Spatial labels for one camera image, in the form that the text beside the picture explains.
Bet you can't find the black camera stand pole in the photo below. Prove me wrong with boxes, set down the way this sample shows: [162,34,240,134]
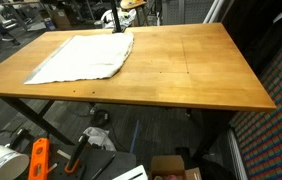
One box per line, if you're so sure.
[109,0,127,34]

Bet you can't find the black table leg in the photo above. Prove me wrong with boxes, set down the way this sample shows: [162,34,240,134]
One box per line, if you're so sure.
[185,107,237,162]
[0,95,76,146]

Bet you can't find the orange black bar clamp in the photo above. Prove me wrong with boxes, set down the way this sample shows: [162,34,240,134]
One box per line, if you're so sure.
[63,133,91,175]

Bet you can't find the silver ribbed rail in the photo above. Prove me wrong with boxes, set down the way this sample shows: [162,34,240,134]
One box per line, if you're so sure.
[226,127,249,180]

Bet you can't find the crumpled white cloth pile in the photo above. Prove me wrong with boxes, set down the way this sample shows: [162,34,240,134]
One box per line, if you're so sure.
[99,7,137,31]

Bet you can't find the orange spirit level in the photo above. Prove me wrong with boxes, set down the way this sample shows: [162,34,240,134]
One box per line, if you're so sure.
[27,137,52,180]

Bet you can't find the crumpled white rag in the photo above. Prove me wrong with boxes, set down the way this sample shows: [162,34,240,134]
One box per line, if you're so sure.
[82,126,117,152]

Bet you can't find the small open cardboard box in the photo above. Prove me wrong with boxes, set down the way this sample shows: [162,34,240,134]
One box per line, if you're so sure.
[148,154,203,180]

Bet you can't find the black pen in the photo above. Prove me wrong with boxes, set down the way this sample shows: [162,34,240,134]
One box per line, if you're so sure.
[90,152,117,180]

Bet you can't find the grey pegboard panel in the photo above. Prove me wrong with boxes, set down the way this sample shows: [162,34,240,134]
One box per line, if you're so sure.
[160,0,215,25]

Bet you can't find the white paper bucket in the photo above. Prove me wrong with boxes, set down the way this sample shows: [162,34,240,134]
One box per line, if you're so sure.
[0,144,31,180]

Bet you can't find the white pipe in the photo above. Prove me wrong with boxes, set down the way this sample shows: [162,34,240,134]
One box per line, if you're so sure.
[208,0,227,24]
[202,0,221,24]

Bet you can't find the coiled black cable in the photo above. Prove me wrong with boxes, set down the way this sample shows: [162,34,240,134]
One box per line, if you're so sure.
[90,107,112,128]

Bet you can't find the round wooden stool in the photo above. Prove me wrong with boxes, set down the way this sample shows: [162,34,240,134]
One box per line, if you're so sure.
[119,0,150,27]

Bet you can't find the black perforated board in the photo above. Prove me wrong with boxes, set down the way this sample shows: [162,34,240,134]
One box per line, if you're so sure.
[46,147,138,180]

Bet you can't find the white cloth towel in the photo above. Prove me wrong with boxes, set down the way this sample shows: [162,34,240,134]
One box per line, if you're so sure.
[31,31,135,85]

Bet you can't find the black clamp handle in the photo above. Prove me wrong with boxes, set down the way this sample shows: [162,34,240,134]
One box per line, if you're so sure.
[8,127,29,151]

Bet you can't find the brown cardboard box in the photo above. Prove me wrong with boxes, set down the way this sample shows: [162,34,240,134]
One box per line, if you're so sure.
[48,7,73,30]

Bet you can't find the white flat box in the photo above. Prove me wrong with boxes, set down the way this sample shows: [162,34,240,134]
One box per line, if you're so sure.
[112,164,149,180]

